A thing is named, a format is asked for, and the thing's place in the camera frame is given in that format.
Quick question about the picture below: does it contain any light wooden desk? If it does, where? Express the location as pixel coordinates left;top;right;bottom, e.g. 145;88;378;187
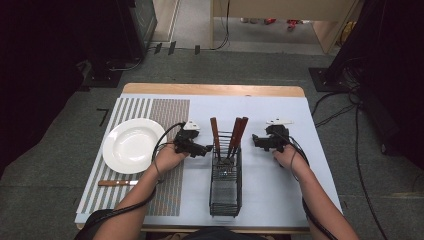
209;0;363;55

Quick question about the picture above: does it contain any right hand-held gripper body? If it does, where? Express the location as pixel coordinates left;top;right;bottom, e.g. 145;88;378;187
263;118;295;154

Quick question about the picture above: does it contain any striped woven placemat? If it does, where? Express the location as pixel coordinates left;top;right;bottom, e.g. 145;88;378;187
75;97;191;217

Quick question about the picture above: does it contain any wooden-handled utensil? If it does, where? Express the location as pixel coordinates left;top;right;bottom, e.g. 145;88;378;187
231;116;250;156
209;116;222;160
227;116;243;159

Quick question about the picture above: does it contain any white table cover sheet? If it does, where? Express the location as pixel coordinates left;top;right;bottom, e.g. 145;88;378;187
74;93;344;230

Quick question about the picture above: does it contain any black hanging cable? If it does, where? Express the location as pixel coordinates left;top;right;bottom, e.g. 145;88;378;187
211;0;232;52

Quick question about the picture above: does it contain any black floor cable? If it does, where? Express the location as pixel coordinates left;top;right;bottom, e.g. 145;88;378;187
311;56;391;240

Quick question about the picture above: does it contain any dark cabinet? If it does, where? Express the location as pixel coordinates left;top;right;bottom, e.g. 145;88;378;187
78;0;158;88

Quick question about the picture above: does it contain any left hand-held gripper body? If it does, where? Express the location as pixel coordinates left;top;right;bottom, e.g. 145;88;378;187
173;120;202;157

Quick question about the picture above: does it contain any black wire cutlery rack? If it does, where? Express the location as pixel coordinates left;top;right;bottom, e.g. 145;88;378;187
208;131;244;219

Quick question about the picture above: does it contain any black stand base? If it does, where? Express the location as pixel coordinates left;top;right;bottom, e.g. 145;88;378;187
308;66;354;93

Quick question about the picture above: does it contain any wooden-handled table knife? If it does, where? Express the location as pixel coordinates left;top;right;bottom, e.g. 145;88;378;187
97;179;140;187

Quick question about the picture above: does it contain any person's left hand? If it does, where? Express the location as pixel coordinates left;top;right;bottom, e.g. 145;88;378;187
153;143;190;176

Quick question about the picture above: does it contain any white round plate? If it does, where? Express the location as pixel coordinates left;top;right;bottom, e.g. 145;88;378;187
102;117;168;175

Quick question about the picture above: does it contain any wooden table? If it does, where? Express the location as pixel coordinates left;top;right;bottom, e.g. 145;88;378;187
75;82;312;234

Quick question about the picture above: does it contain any person's right hand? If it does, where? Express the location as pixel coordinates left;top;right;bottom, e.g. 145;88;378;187
272;144;304;172

